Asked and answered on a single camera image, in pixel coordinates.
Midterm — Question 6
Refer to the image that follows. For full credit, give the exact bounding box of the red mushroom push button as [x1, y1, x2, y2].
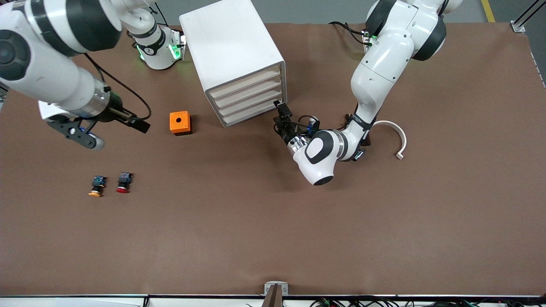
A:
[116, 172, 134, 194]

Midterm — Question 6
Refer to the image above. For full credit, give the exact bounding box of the yellow mushroom push button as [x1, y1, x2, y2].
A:
[88, 175, 107, 198]

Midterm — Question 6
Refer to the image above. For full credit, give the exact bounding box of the orange button enclosure box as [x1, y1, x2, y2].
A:
[169, 111, 193, 136]

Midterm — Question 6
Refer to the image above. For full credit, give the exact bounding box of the black arm base cable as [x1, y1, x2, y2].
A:
[328, 20, 367, 43]

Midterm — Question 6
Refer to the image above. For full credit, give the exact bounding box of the white curved plastic bracket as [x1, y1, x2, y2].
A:
[373, 120, 408, 161]

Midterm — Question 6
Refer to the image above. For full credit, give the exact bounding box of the black cable bundle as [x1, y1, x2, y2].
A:
[245, 296, 546, 307]

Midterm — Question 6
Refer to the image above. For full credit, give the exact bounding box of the aluminium frame profile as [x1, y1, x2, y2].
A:
[511, 0, 546, 34]

